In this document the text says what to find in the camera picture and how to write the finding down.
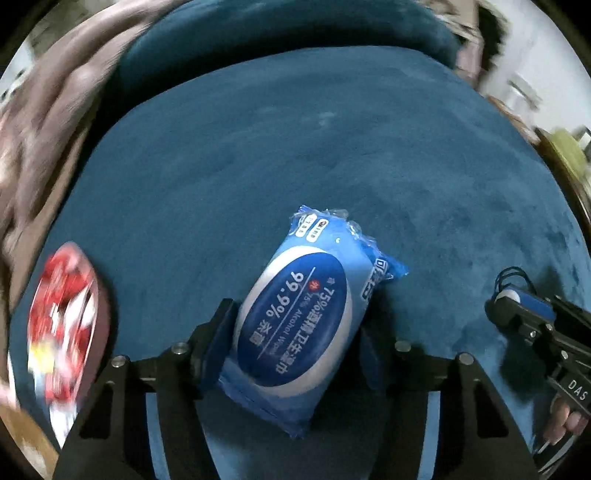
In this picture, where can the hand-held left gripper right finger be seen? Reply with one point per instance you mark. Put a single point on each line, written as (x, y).
(371, 364)

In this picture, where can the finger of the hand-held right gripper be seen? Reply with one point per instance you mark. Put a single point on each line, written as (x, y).
(535, 307)
(512, 318)

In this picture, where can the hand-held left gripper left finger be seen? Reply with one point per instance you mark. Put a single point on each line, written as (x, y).
(217, 360)

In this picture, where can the blue wipes pack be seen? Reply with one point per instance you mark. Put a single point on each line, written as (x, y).
(295, 332)

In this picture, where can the person's right hand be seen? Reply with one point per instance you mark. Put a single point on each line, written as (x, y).
(561, 420)

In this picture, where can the pink oval tray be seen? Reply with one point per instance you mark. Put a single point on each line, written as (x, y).
(104, 318)

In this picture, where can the wooden chair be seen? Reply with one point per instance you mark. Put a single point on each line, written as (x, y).
(563, 180)

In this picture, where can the pile of wrapped candies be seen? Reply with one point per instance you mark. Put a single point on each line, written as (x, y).
(64, 300)

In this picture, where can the white power strip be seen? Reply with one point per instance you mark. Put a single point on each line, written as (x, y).
(524, 92)

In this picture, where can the brown fleece blanket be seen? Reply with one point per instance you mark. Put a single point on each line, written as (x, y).
(46, 115)

